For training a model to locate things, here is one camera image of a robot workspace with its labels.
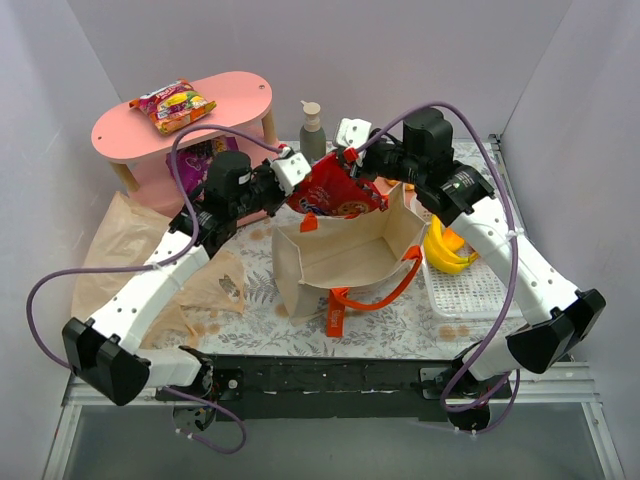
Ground pink three-tier shelf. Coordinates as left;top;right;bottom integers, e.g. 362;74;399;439
91;71;280;218

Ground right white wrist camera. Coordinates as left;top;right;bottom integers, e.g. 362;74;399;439
332;118;372;166

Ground floral table mat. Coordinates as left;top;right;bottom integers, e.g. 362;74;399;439
197;207;498;359

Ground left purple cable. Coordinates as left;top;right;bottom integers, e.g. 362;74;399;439
25;124;286;455

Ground white plastic basket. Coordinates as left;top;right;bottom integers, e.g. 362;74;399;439
410;197;506;319

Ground orange fruit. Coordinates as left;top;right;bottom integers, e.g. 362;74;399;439
442;227;465;253

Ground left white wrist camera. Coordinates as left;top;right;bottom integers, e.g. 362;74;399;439
271;145;311;196

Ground beige canvas tote bag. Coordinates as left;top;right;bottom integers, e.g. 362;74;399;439
272;187;427;338

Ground purple cable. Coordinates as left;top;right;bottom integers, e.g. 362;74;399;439
25;124;286;455
357;102;525;434

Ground orange plastic grocery bag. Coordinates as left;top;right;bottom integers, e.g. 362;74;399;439
71;193;245;349

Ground grey pump soap bottle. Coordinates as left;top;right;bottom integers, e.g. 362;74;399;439
299;100;326;164

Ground yellow banana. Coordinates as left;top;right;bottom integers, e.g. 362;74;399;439
423;215;479;275

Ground orange Fox's candy bag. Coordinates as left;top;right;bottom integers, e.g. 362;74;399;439
128;78;217;136

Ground purple snack packet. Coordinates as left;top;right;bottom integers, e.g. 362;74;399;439
176;136;239;194

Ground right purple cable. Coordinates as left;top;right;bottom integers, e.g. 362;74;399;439
357;102;525;434

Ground snack packets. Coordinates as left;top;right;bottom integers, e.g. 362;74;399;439
287;151;388;217

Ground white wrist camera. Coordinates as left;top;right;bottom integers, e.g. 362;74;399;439
271;145;311;196
332;118;372;166

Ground black mounting base rail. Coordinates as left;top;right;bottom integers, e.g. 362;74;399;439
154;352;516;431

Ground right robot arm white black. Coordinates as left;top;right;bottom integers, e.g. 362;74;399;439
334;104;606;398

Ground croissant bread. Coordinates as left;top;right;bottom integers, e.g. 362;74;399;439
385;179;415;192

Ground terracotta plastic tray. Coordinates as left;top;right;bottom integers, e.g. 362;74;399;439
340;146;433;204

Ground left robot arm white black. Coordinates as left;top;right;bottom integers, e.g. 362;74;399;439
62;149;310;406

